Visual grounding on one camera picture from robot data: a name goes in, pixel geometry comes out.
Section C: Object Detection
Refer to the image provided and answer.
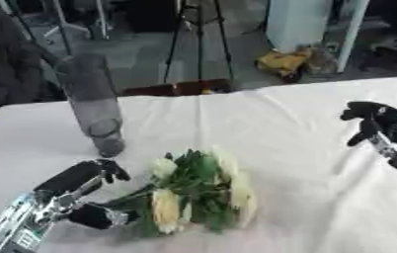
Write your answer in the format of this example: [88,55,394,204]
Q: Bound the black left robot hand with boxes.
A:
[33,158,143,231]

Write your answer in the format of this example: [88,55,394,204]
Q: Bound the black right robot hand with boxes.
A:
[338,100,397,182]

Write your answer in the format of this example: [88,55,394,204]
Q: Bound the white rose bouquet green leaves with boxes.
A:
[95,146,260,237]

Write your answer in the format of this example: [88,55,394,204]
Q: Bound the tall grey glass vase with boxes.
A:
[54,53,128,159]

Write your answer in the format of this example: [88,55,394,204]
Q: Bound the yellow bag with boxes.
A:
[254,48,318,84]

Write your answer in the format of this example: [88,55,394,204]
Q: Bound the white cabinet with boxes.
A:
[264,0,371,74]

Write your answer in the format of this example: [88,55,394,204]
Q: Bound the dark brown box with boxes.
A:
[119,78,237,98]

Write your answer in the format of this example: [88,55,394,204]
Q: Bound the person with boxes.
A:
[0,0,67,112]

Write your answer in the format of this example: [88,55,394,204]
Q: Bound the metal chair legs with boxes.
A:
[0,0,113,56]

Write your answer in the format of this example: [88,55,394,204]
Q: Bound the black tripod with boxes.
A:
[160,0,237,85]

